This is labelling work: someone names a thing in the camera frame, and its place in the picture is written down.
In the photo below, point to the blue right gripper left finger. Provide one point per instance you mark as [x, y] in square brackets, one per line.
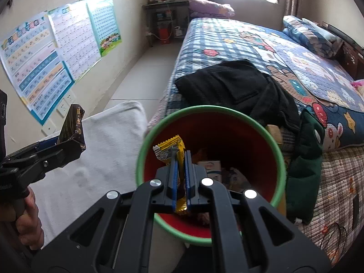
[174, 178]

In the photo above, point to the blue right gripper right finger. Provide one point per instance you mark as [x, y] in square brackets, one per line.
[188, 177]

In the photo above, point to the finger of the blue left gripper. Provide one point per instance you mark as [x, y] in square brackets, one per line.
[45, 144]

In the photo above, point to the yellow snack wrapper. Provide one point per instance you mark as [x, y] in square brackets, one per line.
[163, 152]

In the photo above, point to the dark cigarette pack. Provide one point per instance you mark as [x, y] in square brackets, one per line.
[72, 129]

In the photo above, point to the person's left hand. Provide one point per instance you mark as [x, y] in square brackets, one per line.
[28, 225]

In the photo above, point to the red bin with green rim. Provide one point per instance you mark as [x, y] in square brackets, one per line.
[213, 133]

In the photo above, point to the white towel mat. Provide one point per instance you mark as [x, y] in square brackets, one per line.
[95, 218]

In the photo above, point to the black garment on bed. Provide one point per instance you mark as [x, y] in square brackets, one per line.
[240, 86]

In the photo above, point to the dark green garment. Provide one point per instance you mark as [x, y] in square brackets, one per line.
[304, 171]

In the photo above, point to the red container under shelf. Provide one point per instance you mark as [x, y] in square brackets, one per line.
[164, 33]

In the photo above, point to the dark shelf unit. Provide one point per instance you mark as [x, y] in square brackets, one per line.
[175, 13]

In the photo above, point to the purple pillow by window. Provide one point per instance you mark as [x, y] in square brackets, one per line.
[206, 8]

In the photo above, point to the blue plaid cartoon quilt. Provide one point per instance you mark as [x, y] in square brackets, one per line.
[317, 84]

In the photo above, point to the pink quilted bed sheet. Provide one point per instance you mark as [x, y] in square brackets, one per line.
[338, 212]

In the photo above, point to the blue patterned pillow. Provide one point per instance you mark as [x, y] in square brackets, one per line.
[309, 35]

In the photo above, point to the pink cartoon pillow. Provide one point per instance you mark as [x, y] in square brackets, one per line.
[359, 86]

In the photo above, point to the dark wooden headboard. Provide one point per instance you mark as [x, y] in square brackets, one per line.
[350, 55]

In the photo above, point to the white wall socket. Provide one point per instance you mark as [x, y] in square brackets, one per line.
[68, 99]

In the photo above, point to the pinyin wall poster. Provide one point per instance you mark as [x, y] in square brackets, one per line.
[35, 66]

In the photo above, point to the white chart wall poster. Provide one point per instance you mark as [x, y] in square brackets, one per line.
[75, 37]

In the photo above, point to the green bordered wall poster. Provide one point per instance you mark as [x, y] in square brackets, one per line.
[104, 24]

